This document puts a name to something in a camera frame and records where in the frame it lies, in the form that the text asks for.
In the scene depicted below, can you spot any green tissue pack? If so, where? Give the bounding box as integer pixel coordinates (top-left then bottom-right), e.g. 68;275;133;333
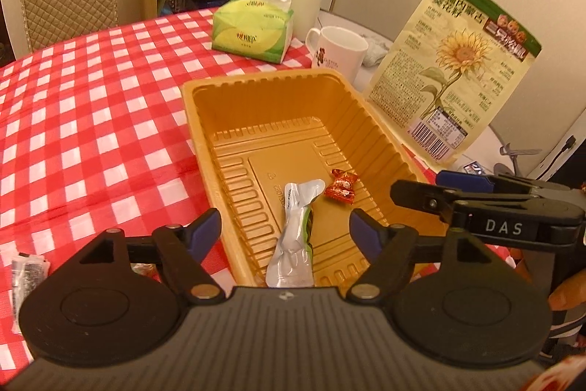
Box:
211;0;294;64

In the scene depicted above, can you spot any black seaweed snack packet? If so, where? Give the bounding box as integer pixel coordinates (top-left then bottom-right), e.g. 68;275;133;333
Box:
9;252;50;335

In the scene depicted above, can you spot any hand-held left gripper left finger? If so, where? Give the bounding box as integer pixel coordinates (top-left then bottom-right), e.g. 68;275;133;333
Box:
51;208;226;305

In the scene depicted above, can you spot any grey metal stand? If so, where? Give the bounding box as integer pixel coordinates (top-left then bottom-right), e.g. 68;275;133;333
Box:
493;147;544;178

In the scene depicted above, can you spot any silver snack packet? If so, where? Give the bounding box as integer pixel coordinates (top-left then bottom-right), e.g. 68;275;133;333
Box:
266;179;324;288

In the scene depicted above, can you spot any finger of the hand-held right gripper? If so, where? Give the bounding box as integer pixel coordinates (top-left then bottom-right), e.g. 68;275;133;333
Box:
390;179;464;220
435;170;537;196

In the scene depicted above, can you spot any sunflower seed bag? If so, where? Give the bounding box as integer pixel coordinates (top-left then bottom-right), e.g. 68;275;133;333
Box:
365;0;544;174

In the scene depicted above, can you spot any person's right hand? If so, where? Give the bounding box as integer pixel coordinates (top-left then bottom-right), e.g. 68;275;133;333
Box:
548;273;586;312

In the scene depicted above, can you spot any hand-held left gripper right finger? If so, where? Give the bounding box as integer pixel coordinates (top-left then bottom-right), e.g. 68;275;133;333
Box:
348;209;519;305

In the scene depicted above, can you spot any crumpled white cloth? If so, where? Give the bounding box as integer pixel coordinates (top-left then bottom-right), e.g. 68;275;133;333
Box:
364;36;393;67

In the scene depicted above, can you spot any red checkered tablecloth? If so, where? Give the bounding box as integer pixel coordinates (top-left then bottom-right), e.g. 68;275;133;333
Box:
0;6;520;373

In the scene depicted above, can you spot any small red wrapped candy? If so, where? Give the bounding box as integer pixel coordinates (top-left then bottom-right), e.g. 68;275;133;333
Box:
324;168;359;205

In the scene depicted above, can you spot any yellow plastic tray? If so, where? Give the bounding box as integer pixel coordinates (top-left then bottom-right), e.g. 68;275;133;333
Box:
182;68;448;288

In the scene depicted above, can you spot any white printed mug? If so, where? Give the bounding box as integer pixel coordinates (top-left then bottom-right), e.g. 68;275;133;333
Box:
305;26;370;83

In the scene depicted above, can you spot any black cable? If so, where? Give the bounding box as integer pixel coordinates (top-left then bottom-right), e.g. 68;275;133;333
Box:
539;135;578;182

